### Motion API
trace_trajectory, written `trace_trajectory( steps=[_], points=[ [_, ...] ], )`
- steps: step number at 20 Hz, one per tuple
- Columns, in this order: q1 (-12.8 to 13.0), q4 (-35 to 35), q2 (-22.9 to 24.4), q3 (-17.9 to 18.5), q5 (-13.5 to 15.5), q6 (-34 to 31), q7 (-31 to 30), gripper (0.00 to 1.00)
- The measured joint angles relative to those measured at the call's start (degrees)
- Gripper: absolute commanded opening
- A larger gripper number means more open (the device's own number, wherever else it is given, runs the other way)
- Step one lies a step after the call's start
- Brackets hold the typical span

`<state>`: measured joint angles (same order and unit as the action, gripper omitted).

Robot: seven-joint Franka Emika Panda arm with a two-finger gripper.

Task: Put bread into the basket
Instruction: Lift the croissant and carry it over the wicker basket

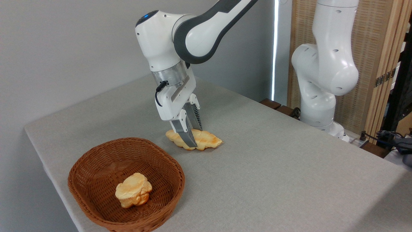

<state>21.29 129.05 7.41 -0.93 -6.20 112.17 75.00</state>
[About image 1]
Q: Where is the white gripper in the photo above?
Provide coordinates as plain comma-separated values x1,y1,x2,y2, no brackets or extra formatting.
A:
155,66,203,149

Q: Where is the long twisted bread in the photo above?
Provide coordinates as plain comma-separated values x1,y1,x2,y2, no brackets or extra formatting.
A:
165,128,223,151

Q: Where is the round bread bun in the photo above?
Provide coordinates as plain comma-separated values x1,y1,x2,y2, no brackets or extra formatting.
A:
115,173,153,208

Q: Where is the brown wicker basket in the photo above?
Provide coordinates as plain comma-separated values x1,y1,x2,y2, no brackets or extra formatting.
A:
68,138,185,232

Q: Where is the dark wooden slat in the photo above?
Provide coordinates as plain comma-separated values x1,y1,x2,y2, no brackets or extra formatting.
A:
276,105,300,120
259,98,282,110

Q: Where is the grey tablecloth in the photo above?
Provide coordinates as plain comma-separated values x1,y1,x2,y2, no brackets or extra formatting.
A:
24,74,412,232

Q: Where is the wooden wicker folding screen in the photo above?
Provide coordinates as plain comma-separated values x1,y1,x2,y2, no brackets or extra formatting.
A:
287,0,412,144

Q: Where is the brass screen hinge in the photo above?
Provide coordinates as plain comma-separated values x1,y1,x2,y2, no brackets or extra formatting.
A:
374,68,396,88

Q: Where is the black vertical stand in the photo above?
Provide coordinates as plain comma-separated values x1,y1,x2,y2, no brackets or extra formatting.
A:
382,31,412,132

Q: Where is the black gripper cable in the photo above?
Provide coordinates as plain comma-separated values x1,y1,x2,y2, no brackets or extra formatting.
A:
155,81,169,107

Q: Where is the black cable bundle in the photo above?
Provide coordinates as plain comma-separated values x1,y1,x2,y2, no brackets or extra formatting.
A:
359,128,412,156

